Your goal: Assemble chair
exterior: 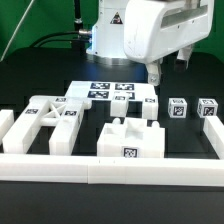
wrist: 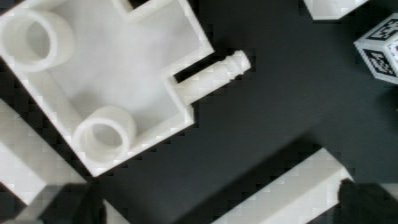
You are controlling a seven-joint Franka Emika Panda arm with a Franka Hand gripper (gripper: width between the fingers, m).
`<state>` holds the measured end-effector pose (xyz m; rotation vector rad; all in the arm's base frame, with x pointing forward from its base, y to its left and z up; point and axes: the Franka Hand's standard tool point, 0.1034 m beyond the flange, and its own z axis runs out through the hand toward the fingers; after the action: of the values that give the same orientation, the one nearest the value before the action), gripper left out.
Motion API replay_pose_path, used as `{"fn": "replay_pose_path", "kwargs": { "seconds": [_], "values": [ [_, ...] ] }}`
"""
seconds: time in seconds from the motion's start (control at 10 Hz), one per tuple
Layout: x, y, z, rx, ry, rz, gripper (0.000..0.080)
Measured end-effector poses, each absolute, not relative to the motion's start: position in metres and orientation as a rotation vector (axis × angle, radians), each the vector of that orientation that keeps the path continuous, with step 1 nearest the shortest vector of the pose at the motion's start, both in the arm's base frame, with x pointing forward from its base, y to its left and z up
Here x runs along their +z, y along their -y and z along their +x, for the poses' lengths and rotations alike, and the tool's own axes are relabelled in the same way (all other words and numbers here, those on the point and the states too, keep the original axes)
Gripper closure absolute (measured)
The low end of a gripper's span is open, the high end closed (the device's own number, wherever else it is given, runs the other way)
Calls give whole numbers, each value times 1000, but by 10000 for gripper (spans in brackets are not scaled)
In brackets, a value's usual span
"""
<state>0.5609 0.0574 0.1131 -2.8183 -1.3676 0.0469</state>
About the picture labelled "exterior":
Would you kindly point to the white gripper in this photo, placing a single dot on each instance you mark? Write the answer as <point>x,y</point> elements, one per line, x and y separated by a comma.
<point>156,28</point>

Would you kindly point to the white chair seat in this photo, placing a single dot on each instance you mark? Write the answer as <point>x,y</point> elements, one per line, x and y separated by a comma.
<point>132,139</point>

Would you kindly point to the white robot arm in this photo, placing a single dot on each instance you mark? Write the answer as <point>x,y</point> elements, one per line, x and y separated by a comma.
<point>108,34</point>

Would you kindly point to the white tagged cube left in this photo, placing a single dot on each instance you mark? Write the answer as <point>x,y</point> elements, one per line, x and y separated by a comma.
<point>177,107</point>

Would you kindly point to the white tagged cube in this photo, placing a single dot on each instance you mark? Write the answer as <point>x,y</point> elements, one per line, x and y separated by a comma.
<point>177,107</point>
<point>207,107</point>

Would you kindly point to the white tagged cube right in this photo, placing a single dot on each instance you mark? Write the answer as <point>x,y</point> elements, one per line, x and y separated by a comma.
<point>207,107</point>

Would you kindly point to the grey diagonal rod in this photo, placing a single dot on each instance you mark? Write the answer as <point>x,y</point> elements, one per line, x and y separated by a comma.
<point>16,30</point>

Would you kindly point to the white U-shaped fence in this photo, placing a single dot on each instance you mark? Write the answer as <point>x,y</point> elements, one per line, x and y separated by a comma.
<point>106,170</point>

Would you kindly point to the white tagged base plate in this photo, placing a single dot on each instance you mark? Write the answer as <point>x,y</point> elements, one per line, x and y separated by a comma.
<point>97,90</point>

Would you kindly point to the black vertical post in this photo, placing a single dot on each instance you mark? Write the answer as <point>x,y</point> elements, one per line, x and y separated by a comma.
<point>78,23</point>

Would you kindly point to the white chair back frame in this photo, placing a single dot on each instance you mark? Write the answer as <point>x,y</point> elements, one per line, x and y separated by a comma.
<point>63,113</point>

